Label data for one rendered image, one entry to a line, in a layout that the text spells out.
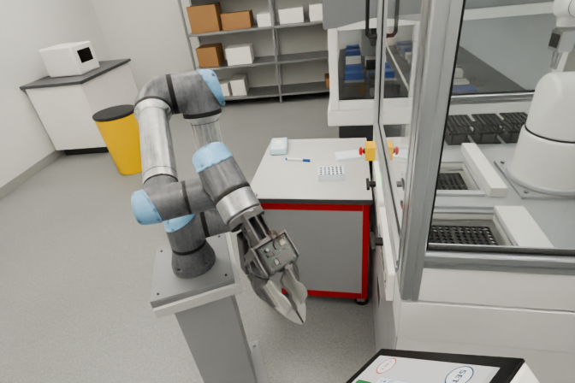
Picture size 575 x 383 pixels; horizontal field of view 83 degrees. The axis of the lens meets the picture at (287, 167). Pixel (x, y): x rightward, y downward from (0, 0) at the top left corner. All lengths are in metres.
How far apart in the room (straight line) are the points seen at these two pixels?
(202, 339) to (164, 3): 4.95
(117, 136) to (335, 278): 2.60
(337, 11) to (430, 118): 1.36
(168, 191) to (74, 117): 3.83
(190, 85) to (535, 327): 1.03
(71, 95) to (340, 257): 3.55
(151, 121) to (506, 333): 0.99
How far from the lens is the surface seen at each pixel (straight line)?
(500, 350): 1.05
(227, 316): 1.33
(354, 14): 1.88
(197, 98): 0.98
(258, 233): 0.59
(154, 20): 5.77
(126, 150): 3.68
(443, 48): 0.56
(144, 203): 0.72
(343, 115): 2.02
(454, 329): 0.96
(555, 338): 1.04
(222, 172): 0.61
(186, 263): 1.17
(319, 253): 1.70
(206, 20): 5.04
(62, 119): 4.62
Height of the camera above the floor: 1.61
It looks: 30 degrees down
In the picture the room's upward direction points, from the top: 7 degrees counter-clockwise
